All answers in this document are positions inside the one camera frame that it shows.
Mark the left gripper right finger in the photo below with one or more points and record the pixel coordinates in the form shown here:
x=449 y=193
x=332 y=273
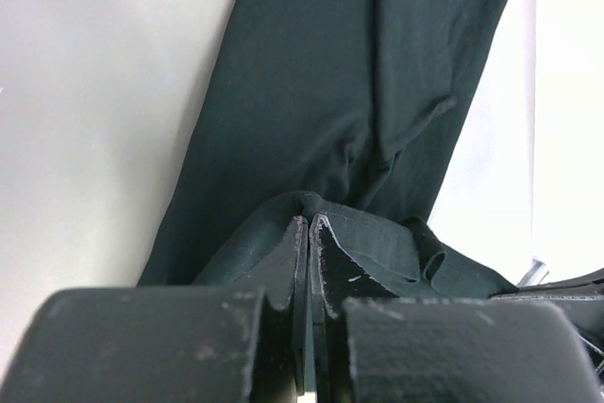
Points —
x=334 y=277

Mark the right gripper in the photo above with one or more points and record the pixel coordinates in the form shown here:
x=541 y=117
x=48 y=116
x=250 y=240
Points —
x=581 y=300

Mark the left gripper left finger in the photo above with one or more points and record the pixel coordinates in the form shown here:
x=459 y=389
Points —
x=278 y=341

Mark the black t-shirt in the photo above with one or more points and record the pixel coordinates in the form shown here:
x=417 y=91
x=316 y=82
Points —
x=344 y=109

